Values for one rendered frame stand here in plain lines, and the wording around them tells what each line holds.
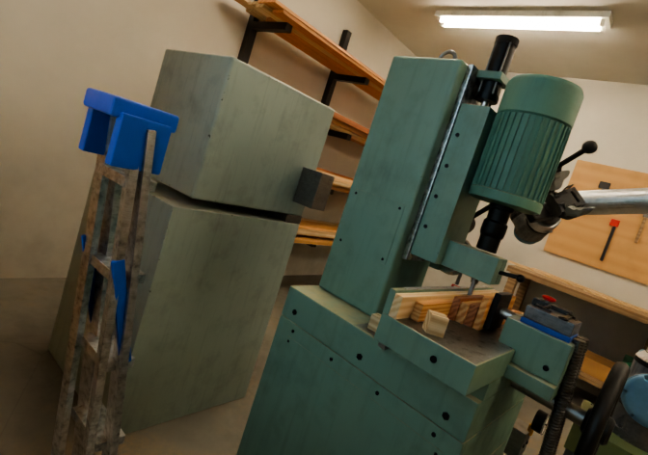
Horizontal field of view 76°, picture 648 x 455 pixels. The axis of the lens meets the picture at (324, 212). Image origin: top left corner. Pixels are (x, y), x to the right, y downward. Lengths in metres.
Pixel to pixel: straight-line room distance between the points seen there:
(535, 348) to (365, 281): 0.44
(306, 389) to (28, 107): 2.15
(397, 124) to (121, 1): 2.07
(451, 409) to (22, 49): 2.52
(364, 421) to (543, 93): 0.87
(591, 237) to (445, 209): 3.38
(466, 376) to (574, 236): 3.68
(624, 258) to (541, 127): 3.39
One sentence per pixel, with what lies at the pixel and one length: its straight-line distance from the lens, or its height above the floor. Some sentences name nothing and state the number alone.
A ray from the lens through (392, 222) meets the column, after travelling 1.13.
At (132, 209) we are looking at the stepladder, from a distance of 1.10.
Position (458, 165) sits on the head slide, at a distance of 1.13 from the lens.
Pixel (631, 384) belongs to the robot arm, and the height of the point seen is 0.84.
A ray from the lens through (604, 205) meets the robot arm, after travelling 1.67.
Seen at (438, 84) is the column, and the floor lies 1.45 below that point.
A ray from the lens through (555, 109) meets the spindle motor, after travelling 1.10.
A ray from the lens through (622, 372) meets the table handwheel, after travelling 1.05.
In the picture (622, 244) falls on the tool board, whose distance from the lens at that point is 4.41.
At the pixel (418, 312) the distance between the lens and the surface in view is 0.92.
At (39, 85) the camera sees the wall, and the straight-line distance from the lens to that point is 2.76.
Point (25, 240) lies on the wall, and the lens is 2.94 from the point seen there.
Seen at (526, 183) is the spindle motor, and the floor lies 1.26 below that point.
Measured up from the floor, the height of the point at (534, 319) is 0.98.
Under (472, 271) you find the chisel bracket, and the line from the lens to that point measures 1.12.
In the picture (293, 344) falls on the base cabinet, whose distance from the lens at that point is 1.21.
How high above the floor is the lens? 1.15
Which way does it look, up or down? 6 degrees down
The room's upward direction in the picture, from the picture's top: 18 degrees clockwise
